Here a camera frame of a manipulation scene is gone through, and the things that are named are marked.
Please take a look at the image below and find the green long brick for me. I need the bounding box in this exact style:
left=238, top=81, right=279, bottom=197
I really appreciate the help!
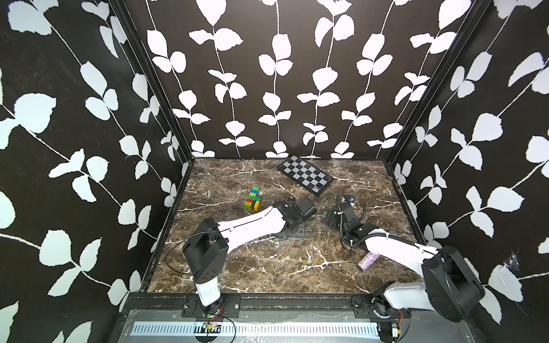
left=246, top=197, right=261, bottom=204

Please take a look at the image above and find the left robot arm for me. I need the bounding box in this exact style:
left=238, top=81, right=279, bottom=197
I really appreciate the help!
left=182, top=197, right=317, bottom=313

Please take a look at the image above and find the white slotted cable duct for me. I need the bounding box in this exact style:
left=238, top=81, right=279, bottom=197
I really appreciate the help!
left=130, top=322, right=380, bottom=339

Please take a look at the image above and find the black white checkerboard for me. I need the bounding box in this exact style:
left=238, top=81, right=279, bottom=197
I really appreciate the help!
left=277, top=154, right=334, bottom=197

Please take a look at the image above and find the purple glitter microphone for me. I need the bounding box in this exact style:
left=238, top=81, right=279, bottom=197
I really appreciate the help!
left=357, top=252, right=380, bottom=272

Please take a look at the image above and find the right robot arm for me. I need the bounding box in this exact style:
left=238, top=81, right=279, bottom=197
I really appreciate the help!
left=327, top=193, right=486, bottom=322

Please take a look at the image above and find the black mounting rail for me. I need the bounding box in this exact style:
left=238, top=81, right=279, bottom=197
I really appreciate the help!
left=122, top=293, right=413, bottom=322

